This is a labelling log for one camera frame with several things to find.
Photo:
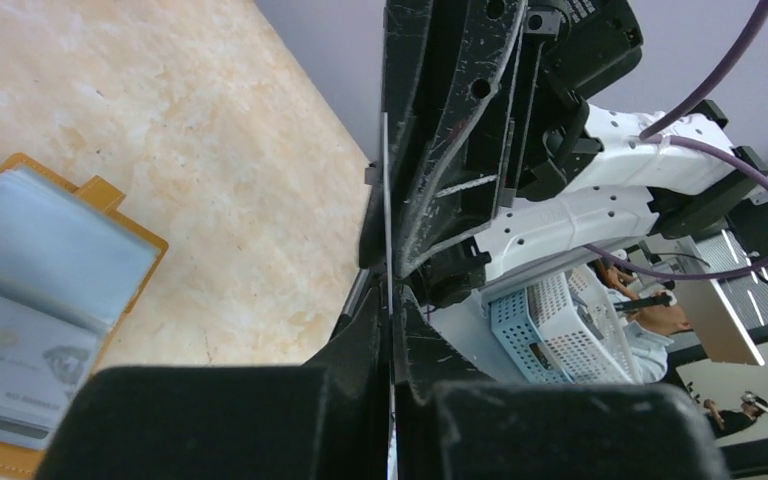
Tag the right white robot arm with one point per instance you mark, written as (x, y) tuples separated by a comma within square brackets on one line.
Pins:
[(671, 184)]

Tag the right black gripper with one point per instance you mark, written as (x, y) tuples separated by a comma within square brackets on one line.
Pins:
[(499, 113)]

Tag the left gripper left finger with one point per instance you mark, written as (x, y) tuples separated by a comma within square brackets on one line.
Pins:
[(323, 419)]

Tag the thin white credit card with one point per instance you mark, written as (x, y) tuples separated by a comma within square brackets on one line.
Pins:
[(392, 461)]

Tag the white and blue plastic basket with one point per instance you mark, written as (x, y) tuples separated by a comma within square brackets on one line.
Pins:
[(563, 329)]

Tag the person operator in background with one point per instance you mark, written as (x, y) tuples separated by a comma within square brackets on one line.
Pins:
[(649, 331)]

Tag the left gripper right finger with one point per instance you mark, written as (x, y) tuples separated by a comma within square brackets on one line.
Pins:
[(455, 422)]

